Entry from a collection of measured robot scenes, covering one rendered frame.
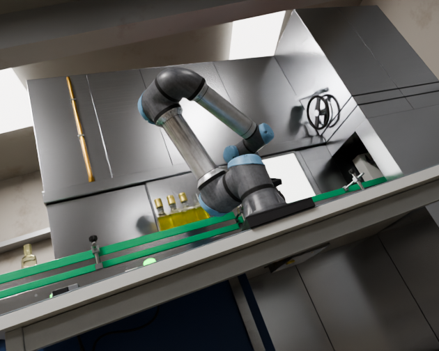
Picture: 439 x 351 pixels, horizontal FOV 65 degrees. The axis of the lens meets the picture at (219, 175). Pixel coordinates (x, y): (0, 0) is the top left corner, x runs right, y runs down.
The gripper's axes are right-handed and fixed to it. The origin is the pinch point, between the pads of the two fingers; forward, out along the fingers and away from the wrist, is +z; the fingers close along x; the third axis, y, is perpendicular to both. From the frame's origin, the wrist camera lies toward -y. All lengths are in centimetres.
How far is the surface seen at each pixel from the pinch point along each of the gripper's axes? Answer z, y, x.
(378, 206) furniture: 14.8, -35.3, -11.9
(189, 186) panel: -40, 39, 19
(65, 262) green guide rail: -10, 14, 81
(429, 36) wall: -152, 58, -280
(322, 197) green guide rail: -9.9, 21.7, -38.8
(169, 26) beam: -218, 84, -28
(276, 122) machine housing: -71, 41, -50
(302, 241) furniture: 16.7, -30.4, 14.8
